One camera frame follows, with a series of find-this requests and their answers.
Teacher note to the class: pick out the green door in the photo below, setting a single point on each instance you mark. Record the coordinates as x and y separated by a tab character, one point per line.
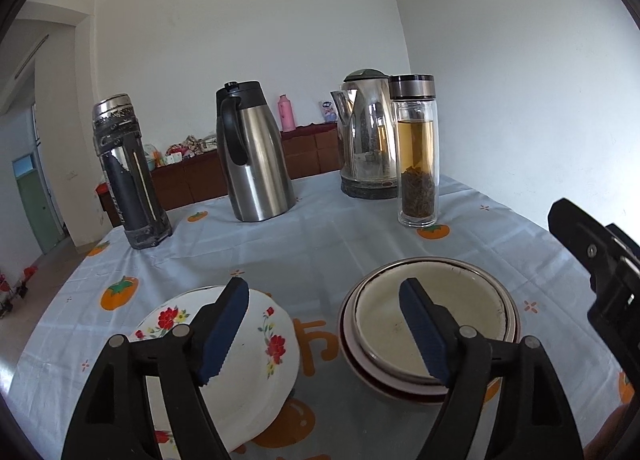
37	205

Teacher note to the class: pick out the printed tablecloth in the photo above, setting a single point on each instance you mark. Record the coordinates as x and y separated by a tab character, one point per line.
310	250

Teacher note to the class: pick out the small white box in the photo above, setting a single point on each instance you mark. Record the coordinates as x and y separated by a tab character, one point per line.
175	159

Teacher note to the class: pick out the white enamel bowl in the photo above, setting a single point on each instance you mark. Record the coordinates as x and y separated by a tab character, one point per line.
440	320

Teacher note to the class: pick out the colourful cloth bundle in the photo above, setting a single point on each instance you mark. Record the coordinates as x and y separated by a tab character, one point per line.
197	146

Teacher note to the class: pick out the red floor objects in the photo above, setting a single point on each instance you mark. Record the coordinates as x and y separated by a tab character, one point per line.
17	285

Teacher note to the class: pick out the pink thermos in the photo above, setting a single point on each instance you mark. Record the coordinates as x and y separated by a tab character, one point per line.
287	112

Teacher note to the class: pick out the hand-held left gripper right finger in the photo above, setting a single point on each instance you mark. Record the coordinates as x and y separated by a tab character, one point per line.
422	335

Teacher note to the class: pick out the white bowl with red flowers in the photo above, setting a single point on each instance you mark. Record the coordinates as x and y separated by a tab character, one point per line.
260	375

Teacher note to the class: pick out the wooden sideboard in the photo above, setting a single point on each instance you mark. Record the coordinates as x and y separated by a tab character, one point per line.
195	180

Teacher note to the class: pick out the black thermos flask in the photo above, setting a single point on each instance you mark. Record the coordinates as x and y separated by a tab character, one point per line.
130	180

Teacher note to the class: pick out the small pink box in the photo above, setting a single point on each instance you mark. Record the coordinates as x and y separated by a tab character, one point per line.
328	112

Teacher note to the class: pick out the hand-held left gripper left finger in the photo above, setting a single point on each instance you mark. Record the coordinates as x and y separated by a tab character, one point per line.
222	335

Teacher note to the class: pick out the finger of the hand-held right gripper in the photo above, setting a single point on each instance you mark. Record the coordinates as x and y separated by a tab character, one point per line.
580	235
617	310

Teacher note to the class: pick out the steel electric kettle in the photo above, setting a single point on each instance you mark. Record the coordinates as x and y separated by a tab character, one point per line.
365	140

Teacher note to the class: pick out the glass tea bottle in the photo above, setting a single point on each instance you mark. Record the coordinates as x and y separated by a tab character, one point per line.
416	165

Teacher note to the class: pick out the fluorescent tube lamp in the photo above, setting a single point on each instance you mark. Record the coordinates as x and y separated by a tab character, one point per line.
31	57

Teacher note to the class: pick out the person's right forearm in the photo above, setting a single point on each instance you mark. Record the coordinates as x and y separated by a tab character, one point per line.
607	435

